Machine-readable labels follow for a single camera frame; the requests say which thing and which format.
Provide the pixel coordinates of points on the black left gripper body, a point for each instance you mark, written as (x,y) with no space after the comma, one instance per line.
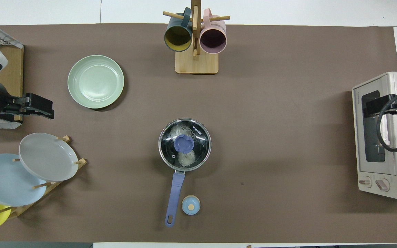
(16,106)

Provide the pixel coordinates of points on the glass lid purple knob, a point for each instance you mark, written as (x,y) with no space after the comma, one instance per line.
(200,151)

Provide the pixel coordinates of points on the grey plate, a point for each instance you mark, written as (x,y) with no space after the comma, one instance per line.
(47,156)

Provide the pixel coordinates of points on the light green plate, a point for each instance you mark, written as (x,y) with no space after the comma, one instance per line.
(95,82)

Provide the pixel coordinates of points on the light blue plate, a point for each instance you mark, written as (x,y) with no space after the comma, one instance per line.
(5,182)

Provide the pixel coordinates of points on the wooden plate rack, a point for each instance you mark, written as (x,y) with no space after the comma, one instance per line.
(22,208)

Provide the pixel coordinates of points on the brown table mat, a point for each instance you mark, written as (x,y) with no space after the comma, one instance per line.
(271,155)

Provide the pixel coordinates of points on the dark teal mug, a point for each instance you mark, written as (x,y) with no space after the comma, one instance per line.
(177,36)

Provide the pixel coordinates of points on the wooden mug tree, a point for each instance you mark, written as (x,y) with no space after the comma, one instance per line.
(196,63)

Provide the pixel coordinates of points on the pink mug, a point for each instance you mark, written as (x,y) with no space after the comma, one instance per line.
(213,39)

